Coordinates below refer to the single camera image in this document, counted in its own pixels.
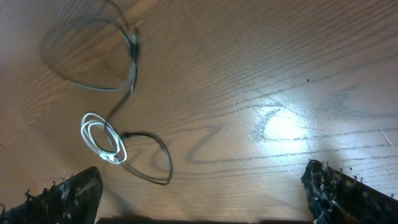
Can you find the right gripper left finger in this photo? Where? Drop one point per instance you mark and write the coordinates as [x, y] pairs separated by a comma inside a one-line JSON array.
[[72, 201]]

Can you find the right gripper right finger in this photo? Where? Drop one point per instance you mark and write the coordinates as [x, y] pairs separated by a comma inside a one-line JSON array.
[[334, 197]]

